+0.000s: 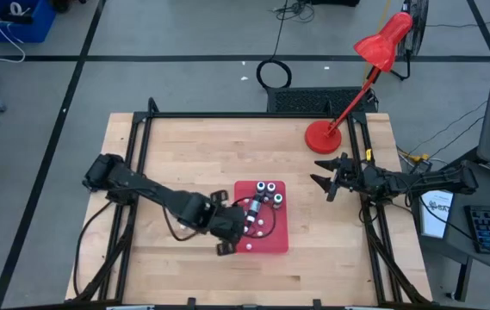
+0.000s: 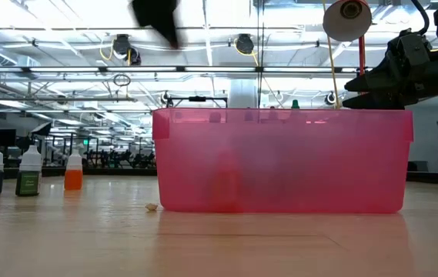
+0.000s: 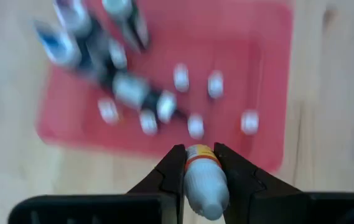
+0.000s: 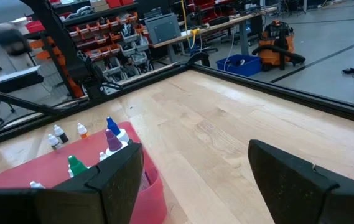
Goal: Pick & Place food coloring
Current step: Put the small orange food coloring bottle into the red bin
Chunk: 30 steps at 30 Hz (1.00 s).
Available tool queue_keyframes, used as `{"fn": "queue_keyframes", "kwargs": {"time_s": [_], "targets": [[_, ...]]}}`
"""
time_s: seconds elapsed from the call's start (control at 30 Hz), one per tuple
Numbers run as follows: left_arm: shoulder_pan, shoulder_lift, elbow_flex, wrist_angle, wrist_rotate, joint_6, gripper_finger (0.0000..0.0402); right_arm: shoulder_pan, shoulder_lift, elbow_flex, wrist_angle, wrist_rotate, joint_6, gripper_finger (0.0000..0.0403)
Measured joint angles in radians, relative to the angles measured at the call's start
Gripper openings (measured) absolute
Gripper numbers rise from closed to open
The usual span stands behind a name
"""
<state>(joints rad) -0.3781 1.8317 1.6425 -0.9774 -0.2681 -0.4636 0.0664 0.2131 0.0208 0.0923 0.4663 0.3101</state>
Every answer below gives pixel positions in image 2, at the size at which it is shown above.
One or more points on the large dark-tipped colouring bottle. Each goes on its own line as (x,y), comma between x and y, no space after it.
(272,114)

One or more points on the thin black vertical pole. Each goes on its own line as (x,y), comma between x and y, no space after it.
(259,88)

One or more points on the small orange bottle white label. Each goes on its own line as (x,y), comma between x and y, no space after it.
(226,184)

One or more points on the long ceiling light bar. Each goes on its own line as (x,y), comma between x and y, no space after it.
(68,69)

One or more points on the red desk lamp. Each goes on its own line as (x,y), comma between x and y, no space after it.
(342,27)

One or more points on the small green colouring bottle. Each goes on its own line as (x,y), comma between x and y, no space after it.
(29,184)

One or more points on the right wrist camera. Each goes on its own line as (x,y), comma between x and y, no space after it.
(409,46)

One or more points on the large green colouring bottle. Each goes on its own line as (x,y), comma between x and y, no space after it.
(295,104)

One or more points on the large blue-tipped colouring bottle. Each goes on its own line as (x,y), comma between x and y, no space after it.
(248,114)

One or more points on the black metal gantry frame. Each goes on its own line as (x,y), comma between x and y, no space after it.
(197,99)

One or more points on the small beige crumb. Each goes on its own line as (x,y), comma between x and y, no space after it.
(151,207)

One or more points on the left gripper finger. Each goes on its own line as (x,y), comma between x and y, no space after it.
(172,34)

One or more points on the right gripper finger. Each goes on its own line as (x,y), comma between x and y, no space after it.
(376,80)
(380,101)

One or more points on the small plain orange bottle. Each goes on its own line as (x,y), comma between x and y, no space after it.
(73,179)

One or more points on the pink translucent plastic bin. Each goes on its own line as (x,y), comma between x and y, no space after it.
(318,165)

